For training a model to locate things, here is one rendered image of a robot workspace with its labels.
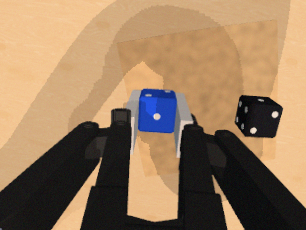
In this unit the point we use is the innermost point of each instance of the black die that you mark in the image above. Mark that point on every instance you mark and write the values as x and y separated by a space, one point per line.
258 116

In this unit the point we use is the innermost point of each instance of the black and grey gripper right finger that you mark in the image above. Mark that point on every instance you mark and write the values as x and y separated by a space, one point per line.
258 198

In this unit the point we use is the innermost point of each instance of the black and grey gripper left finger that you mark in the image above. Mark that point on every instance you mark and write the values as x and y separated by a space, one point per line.
37 198

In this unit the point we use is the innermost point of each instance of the blue die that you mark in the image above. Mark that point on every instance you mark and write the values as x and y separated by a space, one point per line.
157 111

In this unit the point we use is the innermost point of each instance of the brown mat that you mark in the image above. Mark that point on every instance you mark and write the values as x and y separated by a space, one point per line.
213 67

